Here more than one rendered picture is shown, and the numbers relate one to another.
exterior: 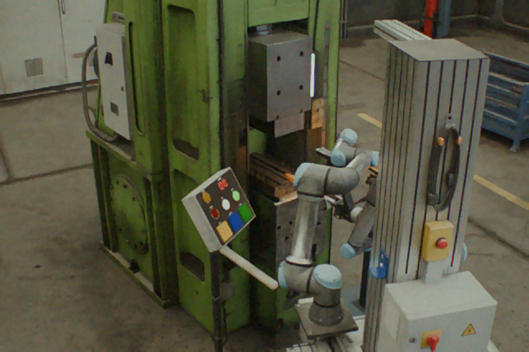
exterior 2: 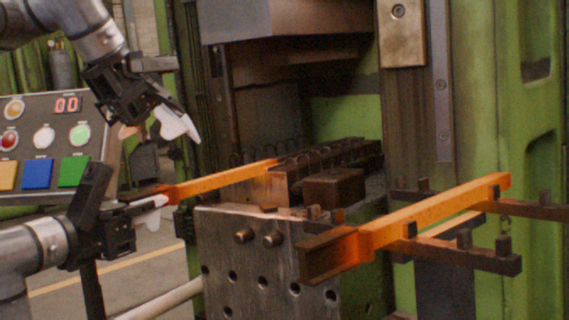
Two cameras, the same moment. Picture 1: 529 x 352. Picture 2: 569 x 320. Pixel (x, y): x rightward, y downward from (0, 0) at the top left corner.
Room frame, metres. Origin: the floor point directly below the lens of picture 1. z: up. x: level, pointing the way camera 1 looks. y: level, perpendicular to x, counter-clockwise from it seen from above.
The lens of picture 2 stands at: (2.94, -1.33, 1.22)
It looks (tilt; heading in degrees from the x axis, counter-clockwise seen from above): 10 degrees down; 77
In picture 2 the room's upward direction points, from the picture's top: 6 degrees counter-clockwise
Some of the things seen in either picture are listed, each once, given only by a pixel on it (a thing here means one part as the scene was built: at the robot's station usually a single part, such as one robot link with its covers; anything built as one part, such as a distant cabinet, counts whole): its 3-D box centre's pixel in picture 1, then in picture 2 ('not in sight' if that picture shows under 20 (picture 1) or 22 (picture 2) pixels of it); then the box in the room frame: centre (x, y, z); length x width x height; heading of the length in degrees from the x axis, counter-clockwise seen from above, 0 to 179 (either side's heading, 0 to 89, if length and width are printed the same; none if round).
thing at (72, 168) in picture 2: (244, 212); (75, 172); (2.76, 0.11, 1.01); 0.07 x 0.05 x 0.07; 154
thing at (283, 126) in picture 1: (264, 113); (292, 18); (3.30, 0.01, 1.32); 0.42 x 0.20 x 0.10; 39
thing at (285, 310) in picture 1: (270, 274); not in sight; (3.35, -0.02, 0.23); 0.55 x 0.37 x 0.47; 39
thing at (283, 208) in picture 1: (270, 211); (335, 270); (3.35, -0.02, 0.69); 0.56 x 0.38 x 0.45; 39
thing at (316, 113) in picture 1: (316, 113); (400, 22); (3.44, -0.28, 1.27); 0.09 x 0.02 x 0.17; 129
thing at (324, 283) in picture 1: (326, 283); not in sight; (2.19, -0.24, 0.98); 0.13 x 0.12 x 0.14; 68
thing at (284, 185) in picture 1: (264, 173); (306, 167); (3.30, 0.01, 0.96); 0.42 x 0.20 x 0.09; 39
